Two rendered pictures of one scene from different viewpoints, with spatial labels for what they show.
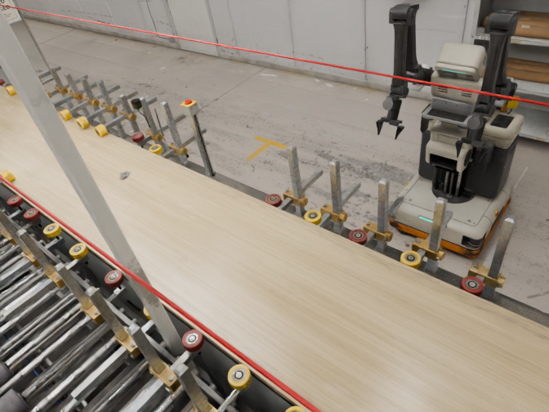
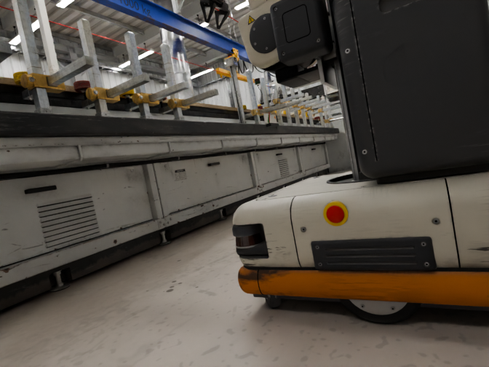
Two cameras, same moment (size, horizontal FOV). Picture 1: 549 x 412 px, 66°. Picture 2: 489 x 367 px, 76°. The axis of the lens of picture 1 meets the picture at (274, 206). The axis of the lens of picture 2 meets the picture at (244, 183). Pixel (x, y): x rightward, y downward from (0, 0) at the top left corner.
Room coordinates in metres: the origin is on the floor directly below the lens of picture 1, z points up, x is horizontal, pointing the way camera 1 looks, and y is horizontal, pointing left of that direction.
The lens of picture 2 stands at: (1.52, -1.98, 0.37)
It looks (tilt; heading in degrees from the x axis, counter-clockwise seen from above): 3 degrees down; 74
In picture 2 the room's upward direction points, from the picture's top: 11 degrees counter-clockwise
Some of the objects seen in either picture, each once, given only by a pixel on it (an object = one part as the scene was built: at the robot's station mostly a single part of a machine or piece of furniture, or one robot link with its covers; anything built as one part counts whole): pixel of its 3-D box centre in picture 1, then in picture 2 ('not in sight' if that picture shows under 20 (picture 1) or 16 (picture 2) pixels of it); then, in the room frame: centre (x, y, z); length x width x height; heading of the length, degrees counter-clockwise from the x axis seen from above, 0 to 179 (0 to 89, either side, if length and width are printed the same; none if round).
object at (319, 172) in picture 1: (298, 192); (187, 102); (1.79, -0.15, 0.80); 0.43 x 0.03 x 0.04; 133
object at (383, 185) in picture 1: (382, 220); (94, 74); (1.37, -0.48, 0.89); 0.04 x 0.04 x 0.48; 43
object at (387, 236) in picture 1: (377, 232); (102, 95); (1.38, -0.46, 0.81); 0.14 x 0.06 x 0.05; 43
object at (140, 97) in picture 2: (333, 213); (145, 99); (1.57, -0.29, 0.81); 0.14 x 0.06 x 0.05; 43
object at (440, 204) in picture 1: (435, 241); (33, 63); (1.18, -0.65, 0.89); 0.04 x 0.04 x 0.48; 43
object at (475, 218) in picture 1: (451, 203); (384, 215); (2.12, -1.24, 0.16); 0.67 x 0.64 x 0.25; 133
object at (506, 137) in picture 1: (465, 145); (395, 54); (2.18, -1.31, 0.59); 0.55 x 0.34 x 0.83; 43
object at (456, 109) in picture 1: (448, 119); not in sight; (1.92, -1.03, 0.99); 0.28 x 0.16 x 0.22; 43
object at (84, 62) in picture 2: (430, 241); (55, 80); (1.25, -0.66, 0.82); 0.43 x 0.03 x 0.04; 133
